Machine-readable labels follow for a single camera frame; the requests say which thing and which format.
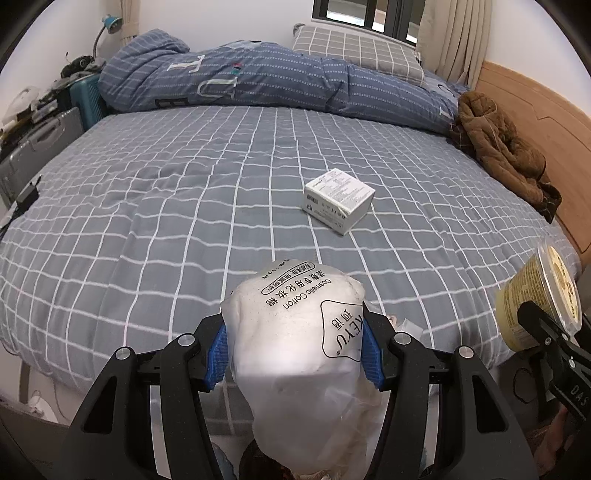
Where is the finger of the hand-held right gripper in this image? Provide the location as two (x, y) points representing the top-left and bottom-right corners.
(516, 300), (579, 371)

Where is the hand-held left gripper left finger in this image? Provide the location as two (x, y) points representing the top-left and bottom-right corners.
(58, 314), (232, 480)

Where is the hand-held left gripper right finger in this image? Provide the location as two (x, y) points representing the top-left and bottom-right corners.
(360, 302), (539, 480)

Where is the yellow plastic tub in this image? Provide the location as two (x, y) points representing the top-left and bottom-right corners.
(494, 237), (581, 352)

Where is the white cotton pad bag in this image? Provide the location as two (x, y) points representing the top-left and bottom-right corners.
(220, 257), (393, 480)

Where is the person's right hand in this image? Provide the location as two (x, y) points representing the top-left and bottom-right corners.
(537, 408), (578, 470)

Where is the grey checked bed sheet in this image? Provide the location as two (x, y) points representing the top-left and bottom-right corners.
(0, 104), (583, 435)

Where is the white cardboard box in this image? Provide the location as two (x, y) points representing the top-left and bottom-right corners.
(303, 169), (376, 236)

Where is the brown jacket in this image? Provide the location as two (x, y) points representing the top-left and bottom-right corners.
(450, 91), (563, 224)

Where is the wooden headboard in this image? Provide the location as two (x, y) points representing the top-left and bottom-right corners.
(475, 60), (591, 264)

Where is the grey suitcase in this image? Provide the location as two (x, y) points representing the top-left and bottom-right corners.
(0, 107), (85, 199)

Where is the blue striped duvet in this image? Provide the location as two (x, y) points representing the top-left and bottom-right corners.
(99, 28), (472, 134)

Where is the teal suitcase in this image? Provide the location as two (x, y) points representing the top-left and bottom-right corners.
(69, 74), (109, 130)

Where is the beige curtain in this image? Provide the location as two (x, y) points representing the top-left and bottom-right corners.
(416, 0), (492, 90)

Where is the grey checked pillow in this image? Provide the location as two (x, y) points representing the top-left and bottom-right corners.
(291, 24), (428, 86)

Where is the dark clothes pile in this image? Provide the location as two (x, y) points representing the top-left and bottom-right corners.
(60, 55), (105, 80)

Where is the dark framed window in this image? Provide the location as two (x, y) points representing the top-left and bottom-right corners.
(311, 0), (428, 40)

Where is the blue desk lamp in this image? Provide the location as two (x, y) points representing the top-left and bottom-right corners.
(92, 14), (123, 61)

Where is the black cable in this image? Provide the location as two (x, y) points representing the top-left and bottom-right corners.
(512, 367), (537, 403)

